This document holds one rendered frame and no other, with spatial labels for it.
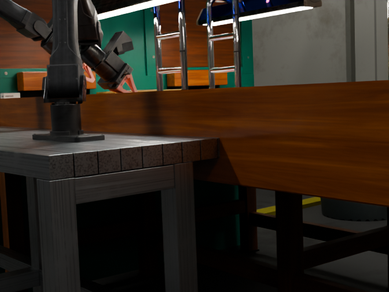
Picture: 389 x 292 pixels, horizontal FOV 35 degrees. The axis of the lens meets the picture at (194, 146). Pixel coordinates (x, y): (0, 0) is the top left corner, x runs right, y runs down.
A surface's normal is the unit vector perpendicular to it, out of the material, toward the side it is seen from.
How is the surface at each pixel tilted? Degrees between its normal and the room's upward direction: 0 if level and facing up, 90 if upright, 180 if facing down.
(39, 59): 90
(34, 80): 90
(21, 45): 90
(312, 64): 90
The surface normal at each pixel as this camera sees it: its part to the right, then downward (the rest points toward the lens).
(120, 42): 0.61, 0.05
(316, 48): -0.76, 0.08
